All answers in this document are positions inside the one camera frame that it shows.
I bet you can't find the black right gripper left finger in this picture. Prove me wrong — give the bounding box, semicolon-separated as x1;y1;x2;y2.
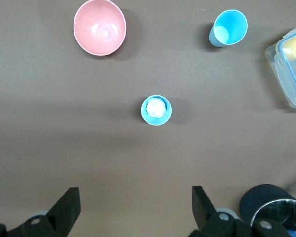
19;187;81;237

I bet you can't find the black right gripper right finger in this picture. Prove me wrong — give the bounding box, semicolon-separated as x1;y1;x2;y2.
188;185;252;237

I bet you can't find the blue plastic cup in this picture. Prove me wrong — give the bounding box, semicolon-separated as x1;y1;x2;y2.
209;9;249;47
141;95;173;126

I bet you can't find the glass lid with blue knob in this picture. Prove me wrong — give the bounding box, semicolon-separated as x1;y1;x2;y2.
251;199;296;237

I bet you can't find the white crumpled paper ball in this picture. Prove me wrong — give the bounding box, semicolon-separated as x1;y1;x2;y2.
146;97;168;119

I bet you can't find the clear plastic food container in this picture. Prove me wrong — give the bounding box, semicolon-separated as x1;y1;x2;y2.
265;22;296;111

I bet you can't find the pink bowl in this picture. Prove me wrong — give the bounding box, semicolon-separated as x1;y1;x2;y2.
73;0;127;56

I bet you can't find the black pot with blue handle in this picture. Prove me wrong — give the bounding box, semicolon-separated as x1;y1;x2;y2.
239;184;296;237

